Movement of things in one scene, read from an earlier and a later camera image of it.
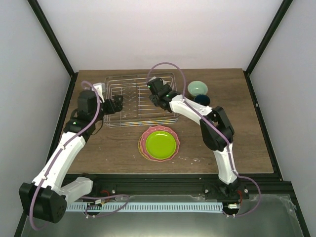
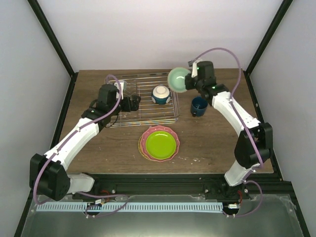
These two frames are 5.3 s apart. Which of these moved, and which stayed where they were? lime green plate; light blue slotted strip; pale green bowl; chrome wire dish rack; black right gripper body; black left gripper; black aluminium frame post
Moved: black right gripper body; pale green bowl; black left gripper
Stayed: black aluminium frame post; chrome wire dish rack; light blue slotted strip; lime green plate
